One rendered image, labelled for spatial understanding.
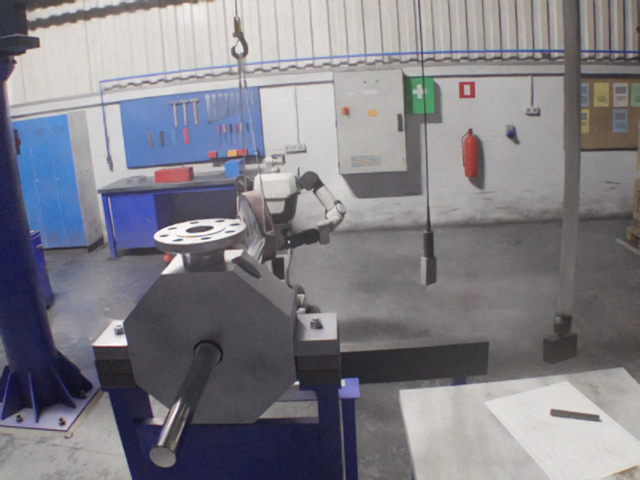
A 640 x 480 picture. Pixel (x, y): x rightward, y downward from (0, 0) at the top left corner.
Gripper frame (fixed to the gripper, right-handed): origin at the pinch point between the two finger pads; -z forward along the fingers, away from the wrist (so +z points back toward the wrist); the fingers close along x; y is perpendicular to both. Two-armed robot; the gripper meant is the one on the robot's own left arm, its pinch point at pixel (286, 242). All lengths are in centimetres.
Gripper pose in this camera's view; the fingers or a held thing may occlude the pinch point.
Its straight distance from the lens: 314.4
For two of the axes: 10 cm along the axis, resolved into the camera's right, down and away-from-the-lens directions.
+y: -3.6, -8.6, 3.7
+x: -1.9, 4.5, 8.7
